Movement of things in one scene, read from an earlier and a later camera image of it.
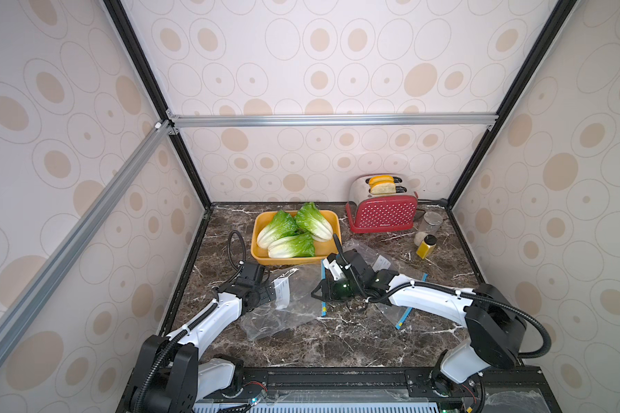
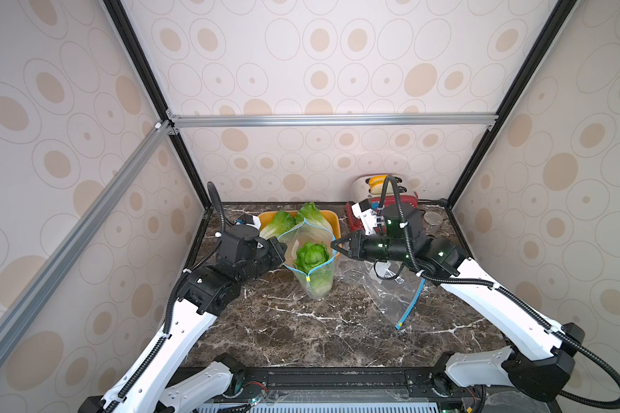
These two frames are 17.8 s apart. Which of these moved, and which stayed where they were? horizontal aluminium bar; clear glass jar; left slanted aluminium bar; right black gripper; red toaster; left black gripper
Moved: left black gripper; right black gripper
Stayed: horizontal aluminium bar; red toaster; left slanted aluminium bar; clear glass jar
